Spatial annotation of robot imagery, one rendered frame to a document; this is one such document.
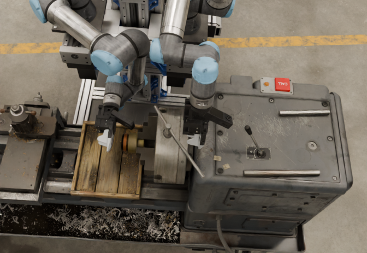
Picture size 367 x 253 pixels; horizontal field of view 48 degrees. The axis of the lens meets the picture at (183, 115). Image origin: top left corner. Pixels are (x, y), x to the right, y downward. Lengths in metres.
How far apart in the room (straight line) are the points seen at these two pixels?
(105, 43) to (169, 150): 0.47
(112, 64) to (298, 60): 2.18
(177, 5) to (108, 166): 0.88
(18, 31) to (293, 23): 2.27
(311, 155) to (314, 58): 1.99
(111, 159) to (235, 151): 0.64
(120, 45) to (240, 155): 0.61
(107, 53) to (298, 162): 0.82
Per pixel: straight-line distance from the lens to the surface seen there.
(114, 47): 1.60
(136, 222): 2.15
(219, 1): 1.78
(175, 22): 1.34
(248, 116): 1.66
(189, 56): 1.30
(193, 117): 1.34
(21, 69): 3.42
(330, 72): 3.53
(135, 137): 1.73
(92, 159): 1.97
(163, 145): 1.60
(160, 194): 1.91
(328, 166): 1.66
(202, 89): 1.24
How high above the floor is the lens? 2.68
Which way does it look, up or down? 61 degrees down
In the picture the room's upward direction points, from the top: 7 degrees clockwise
